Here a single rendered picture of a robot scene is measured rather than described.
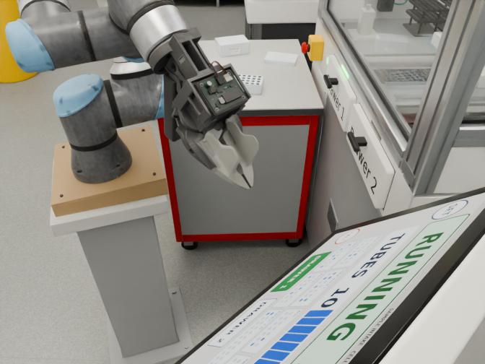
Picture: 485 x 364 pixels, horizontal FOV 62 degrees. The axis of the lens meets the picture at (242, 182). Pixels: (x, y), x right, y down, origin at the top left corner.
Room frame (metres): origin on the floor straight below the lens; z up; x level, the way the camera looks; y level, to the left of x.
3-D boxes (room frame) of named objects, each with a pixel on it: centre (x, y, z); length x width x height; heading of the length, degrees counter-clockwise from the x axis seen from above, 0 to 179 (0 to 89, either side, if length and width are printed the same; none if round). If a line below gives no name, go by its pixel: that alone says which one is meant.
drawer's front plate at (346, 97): (1.12, -0.29, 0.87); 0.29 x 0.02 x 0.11; 2
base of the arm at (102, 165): (0.84, 0.37, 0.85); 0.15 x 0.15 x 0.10
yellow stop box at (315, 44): (1.45, -0.26, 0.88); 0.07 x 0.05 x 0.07; 2
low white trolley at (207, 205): (1.52, 0.02, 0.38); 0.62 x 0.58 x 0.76; 2
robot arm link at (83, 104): (0.85, 0.37, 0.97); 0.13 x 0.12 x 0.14; 111
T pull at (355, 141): (0.80, -0.28, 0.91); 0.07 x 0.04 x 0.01; 2
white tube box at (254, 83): (1.36, -0.01, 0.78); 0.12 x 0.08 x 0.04; 81
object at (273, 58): (1.60, -0.16, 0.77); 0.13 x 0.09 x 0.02; 75
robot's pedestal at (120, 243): (0.84, 0.36, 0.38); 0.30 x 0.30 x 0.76; 18
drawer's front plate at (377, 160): (0.81, -0.30, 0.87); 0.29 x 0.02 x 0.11; 2
